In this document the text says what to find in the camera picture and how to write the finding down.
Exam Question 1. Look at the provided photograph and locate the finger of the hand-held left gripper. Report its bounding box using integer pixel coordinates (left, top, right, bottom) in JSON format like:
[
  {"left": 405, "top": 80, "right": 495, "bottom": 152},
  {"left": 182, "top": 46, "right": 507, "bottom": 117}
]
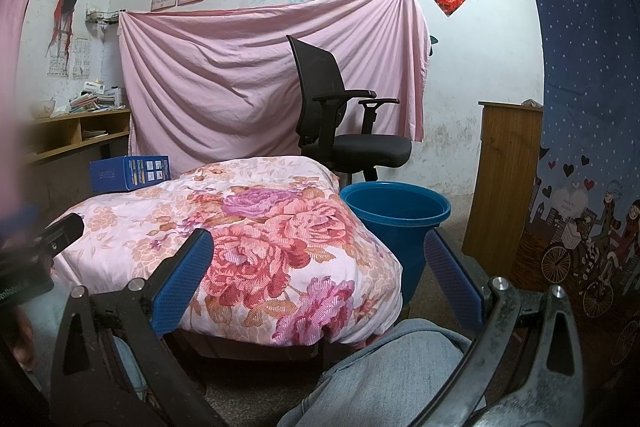
[
  {"left": 0, "top": 205, "right": 40, "bottom": 254},
  {"left": 36, "top": 212, "right": 85, "bottom": 269}
]

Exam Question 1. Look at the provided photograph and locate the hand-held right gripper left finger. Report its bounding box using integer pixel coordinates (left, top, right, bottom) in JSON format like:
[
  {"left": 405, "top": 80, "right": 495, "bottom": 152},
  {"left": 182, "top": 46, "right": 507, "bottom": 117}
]
[{"left": 50, "top": 228, "right": 226, "bottom": 427}]

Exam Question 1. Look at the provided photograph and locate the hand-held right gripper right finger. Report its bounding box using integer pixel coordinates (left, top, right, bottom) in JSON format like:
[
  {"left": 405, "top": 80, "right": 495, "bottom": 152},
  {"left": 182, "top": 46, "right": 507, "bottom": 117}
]
[{"left": 420, "top": 227, "right": 586, "bottom": 427}]

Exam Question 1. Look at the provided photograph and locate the blue plastic bucket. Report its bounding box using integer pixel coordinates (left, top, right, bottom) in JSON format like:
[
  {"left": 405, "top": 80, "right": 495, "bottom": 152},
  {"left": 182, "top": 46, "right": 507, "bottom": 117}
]
[{"left": 340, "top": 181, "right": 452, "bottom": 303}]

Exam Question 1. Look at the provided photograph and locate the person's left hand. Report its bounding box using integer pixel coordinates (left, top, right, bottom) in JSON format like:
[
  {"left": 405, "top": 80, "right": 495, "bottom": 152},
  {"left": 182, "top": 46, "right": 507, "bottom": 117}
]
[{"left": 10, "top": 307, "right": 39, "bottom": 371}]

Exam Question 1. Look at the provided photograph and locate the blue cardboard box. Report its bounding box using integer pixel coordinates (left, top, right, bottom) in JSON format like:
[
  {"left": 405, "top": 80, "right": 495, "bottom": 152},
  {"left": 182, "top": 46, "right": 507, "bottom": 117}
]
[{"left": 90, "top": 155, "right": 171, "bottom": 194}]

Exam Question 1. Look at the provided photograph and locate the wooden shelf desk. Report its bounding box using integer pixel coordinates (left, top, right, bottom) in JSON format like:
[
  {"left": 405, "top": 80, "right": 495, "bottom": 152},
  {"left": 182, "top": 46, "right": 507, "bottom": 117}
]
[{"left": 22, "top": 108, "right": 132, "bottom": 208}]

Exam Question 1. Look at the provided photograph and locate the floral pink blanket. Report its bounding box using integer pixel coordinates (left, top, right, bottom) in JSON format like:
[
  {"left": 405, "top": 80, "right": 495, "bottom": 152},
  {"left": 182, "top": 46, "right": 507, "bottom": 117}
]
[{"left": 50, "top": 157, "right": 405, "bottom": 348}]

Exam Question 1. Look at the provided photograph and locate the person's jeans leg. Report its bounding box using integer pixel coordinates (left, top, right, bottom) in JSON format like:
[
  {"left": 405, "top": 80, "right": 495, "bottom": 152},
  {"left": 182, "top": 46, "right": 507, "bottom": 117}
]
[{"left": 277, "top": 318, "right": 488, "bottom": 427}]

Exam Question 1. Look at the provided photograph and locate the wooden cabinet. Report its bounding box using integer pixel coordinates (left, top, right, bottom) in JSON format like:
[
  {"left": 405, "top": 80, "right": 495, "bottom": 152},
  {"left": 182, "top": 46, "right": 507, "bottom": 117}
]
[{"left": 462, "top": 101, "right": 544, "bottom": 253}]

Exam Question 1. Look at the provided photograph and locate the pile of books and papers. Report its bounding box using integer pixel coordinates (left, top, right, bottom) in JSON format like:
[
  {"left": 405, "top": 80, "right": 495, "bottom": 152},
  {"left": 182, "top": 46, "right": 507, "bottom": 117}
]
[{"left": 67, "top": 80, "right": 126, "bottom": 114}]

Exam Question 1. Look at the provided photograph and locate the black office chair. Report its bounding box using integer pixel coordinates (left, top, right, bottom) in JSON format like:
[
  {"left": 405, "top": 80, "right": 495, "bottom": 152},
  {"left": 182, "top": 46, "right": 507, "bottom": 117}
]
[{"left": 286, "top": 35, "right": 414, "bottom": 180}]

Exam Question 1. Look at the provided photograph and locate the pink curtain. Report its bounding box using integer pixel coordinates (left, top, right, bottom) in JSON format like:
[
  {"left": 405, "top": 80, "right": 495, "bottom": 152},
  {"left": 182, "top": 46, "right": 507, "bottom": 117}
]
[{"left": 0, "top": 0, "right": 73, "bottom": 218}]

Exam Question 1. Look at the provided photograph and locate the pink hanging sheet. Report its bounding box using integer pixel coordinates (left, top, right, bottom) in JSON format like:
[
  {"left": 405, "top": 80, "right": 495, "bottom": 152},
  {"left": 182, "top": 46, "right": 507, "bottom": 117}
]
[{"left": 118, "top": 0, "right": 432, "bottom": 168}]

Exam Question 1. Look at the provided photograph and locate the blue printed curtain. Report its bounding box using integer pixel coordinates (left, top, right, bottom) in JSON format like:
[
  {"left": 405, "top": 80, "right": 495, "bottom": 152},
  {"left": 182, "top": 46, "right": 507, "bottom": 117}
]
[{"left": 505, "top": 0, "right": 640, "bottom": 358}]

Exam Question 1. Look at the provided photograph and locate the white wall calendar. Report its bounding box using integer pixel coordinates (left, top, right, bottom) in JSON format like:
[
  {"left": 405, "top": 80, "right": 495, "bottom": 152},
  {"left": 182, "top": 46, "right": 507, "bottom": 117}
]
[{"left": 47, "top": 38, "right": 92, "bottom": 80}]

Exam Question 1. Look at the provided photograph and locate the metal wall rack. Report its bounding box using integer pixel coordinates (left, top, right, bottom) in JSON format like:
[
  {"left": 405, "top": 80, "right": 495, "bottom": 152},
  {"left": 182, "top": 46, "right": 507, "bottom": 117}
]
[{"left": 85, "top": 9, "right": 121, "bottom": 38}]

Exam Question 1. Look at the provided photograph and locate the red black wall hanging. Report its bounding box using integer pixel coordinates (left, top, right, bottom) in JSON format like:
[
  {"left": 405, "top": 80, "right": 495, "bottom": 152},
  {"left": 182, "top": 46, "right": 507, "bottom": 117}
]
[{"left": 47, "top": 0, "right": 81, "bottom": 58}]

